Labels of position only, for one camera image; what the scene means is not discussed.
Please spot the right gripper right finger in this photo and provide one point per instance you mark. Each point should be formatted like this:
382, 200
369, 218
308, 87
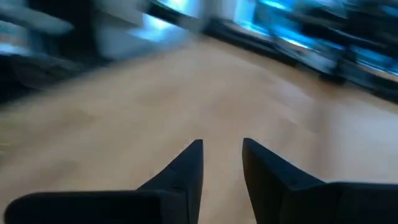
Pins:
295, 202

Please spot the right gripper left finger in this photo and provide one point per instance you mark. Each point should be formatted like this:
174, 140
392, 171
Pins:
155, 208

